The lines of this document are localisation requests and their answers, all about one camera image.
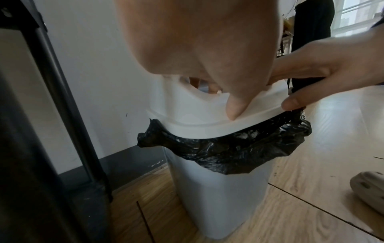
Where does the person's left hand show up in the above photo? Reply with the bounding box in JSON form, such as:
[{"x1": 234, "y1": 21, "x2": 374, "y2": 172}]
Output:
[{"x1": 115, "y1": 0, "x2": 284, "y2": 120}]

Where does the person's right hand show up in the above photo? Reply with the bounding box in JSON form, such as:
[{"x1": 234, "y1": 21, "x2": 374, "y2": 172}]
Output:
[{"x1": 267, "y1": 29, "x2": 384, "y2": 112}]

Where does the white trash bin lid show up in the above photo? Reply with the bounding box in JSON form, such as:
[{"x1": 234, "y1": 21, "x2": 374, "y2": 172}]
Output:
[{"x1": 145, "y1": 74, "x2": 300, "y2": 139}]

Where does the white framed window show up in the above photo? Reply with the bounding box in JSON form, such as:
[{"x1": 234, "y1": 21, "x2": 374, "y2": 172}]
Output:
[{"x1": 330, "y1": 0, "x2": 384, "y2": 37}]

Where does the black trouser leg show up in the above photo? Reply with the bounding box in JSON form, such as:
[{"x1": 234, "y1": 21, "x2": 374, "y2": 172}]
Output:
[{"x1": 286, "y1": 0, "x2": 335, "y2": 94}]

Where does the wooden furniture piece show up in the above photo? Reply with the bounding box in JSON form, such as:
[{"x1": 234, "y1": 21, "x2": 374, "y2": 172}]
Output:
[{"x1": 276, "y1": 14, "x2": 294, "y2": 58}]

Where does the black trash bag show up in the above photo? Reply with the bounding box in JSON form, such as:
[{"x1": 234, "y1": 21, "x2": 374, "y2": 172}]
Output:
[{"x1": 137, "y1": 110, "x2": 312, "y2": 176}]

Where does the beige clog shoe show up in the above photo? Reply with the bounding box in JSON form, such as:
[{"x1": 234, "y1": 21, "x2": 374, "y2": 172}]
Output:
[{"x1": 350, "y1": 171, "x2": 384, "y2": 215}]

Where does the grey plastic trash bin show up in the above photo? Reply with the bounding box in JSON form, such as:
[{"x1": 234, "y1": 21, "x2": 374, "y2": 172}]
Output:
[{"x1": 163, "y1": 146, "x2": 276, "y2": 239}]

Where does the black metal door frame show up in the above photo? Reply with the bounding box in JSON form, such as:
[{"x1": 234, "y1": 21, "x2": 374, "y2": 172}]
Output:
[{"x1": 0, "y1": 0, "x2": 114, "y2": 243}]

